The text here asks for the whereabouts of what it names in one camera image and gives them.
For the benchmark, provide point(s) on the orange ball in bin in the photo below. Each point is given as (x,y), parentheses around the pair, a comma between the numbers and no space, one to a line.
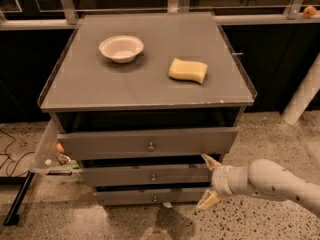
(60,148)

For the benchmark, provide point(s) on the grey top drawer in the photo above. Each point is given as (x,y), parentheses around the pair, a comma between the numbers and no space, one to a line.
(148,143)

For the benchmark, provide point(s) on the grey drawer cabinet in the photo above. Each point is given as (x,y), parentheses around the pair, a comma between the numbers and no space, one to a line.
(88,92)

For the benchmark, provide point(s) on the orange fruit on rail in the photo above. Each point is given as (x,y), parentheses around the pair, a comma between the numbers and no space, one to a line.
(309,12)

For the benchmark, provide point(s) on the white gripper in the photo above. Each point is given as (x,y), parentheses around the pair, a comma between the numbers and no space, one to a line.
(219,180)

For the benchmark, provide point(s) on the black metal floor bar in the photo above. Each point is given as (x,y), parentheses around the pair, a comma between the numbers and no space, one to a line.
(12,217)

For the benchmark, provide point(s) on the clear plastic side bin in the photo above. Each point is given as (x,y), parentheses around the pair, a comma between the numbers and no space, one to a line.
(48,160)

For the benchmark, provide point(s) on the yellow sponge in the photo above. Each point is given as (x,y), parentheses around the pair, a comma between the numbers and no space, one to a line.
(188,70)

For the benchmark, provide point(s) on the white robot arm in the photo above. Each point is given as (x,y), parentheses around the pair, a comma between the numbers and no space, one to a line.
(262,179)

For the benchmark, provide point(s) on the metal window rail frame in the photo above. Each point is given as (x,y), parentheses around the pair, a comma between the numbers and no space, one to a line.
(68,17)

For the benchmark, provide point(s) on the grey bottom drawer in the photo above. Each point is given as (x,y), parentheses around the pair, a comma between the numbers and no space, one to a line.
(151,196)

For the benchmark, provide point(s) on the white paper bowl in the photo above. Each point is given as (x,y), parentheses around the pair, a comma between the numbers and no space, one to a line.
(122,48)

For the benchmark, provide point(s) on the white diagonal post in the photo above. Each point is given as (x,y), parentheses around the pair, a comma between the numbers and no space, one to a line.
(304,94)

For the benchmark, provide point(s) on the grey drawer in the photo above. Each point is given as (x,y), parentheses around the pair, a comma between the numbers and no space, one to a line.
(145,175)
(151,196)
(148,143)

